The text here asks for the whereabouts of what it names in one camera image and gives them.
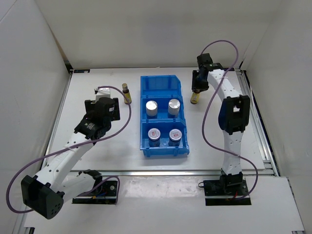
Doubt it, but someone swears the brown yellow-label bottle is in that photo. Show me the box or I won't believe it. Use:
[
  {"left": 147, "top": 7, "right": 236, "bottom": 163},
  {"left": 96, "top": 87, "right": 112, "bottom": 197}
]
[
  {"left": 122, "top": 83, "right": 132, "bottom": 104},
  {"left": 190, "top": 90, "right": 200, "bottom": 104}
]

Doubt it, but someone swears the silver-lid blue-label jar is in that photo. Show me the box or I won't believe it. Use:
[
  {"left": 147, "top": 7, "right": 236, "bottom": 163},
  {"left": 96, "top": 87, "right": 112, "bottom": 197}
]
[
  {"left": 168, "top": 98, "right": 180, "bottom": 118},
  {"left": 146, "top": 100, "right": 158, "bottom": 118}
]

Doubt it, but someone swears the white-lid spice jar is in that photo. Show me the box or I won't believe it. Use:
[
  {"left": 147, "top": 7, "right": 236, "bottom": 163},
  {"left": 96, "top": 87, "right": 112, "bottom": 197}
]
[
  {"left": 148, "top": 128, "right": 161, "bottom": 147},
  {"left": 168, "top": 129, "right": 182, "bottom": 147}
]

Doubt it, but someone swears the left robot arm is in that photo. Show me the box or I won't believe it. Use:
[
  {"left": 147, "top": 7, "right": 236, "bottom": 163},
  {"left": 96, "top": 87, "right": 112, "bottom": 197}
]
[{"left": 21, "top": 97, "right": 120, "bottom": 219}]

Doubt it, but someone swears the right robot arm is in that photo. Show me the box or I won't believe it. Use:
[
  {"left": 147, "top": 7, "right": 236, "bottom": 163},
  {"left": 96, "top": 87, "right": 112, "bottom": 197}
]
[{"left": 191, "top": 53, "right": 250, "bottom": 195}]

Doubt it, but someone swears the blue bin near compartment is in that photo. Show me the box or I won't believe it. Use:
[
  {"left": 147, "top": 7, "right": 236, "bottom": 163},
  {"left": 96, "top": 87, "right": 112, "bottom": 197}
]
[{"left": 140, "top": 120, "right": 190, "bottom": 157}]

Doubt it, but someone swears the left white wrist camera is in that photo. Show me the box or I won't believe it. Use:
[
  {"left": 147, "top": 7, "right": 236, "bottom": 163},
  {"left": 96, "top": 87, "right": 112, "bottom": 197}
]
[{"left": 95, "top": 88, "right": 111, "bottom": 102}]

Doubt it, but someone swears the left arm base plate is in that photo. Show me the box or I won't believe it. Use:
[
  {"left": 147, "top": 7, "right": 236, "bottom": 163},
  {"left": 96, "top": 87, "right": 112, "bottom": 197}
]
[{"left": 72, "top": 176, "right": 120, "bottom": 205}]

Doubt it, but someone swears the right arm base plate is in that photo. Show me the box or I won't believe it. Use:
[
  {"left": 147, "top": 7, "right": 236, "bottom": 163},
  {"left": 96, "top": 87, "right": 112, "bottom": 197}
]
[{"left": 198, "top": 179, "right": 252, "bottom": 206}]

